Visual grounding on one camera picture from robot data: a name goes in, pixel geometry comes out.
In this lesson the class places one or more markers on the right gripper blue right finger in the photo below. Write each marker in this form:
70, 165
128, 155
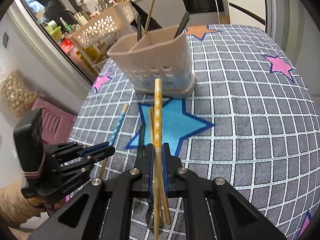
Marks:
170, 165

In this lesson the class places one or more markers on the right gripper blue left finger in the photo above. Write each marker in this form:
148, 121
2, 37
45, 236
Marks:
143, 186

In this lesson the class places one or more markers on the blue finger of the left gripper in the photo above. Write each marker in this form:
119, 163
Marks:
95, 149

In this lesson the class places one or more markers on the yellow patterned chopstick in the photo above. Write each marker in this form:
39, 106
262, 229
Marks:
157, 107

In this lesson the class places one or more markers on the beige plastic utensil holder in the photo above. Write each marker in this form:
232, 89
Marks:
158, 54

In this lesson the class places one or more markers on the plain bamboo chopstick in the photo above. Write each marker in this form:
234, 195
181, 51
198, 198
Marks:
160, 199
149, 17

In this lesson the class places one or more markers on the dark slotted utensil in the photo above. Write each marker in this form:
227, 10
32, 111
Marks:
139, 28

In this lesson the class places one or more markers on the dark spoon with round bowl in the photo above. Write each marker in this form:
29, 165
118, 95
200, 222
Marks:
149, 218

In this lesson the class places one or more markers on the person's left hand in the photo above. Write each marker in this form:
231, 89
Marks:
15, 208

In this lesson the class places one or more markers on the pink plastic stool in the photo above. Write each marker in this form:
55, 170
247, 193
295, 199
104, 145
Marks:
56, 123

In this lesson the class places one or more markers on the grey checkered star tablecloth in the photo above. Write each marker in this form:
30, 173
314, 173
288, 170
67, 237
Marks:
256, 129

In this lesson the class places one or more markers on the beige flower-cutout trolley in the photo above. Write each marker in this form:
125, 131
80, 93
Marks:
117, 18

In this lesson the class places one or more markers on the white refrigerator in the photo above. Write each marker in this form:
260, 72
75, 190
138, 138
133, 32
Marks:
247, 12

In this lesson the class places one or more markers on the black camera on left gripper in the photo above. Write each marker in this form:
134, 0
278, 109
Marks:
29, 145

